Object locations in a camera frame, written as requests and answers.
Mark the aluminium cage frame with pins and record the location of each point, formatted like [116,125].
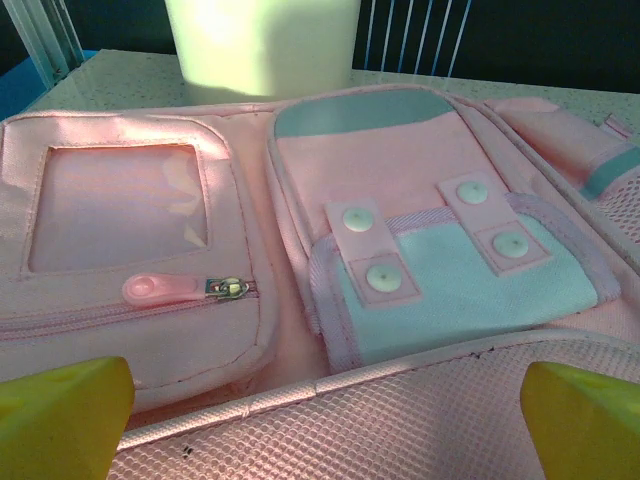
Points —
[47,40]

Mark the pink student backpack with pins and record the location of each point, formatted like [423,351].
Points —
[300,240]

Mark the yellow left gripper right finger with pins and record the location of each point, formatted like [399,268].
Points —
[590,430]

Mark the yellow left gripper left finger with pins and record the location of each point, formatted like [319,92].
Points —
[60,425]

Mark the cream knife block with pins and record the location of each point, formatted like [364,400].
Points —
[260,45]

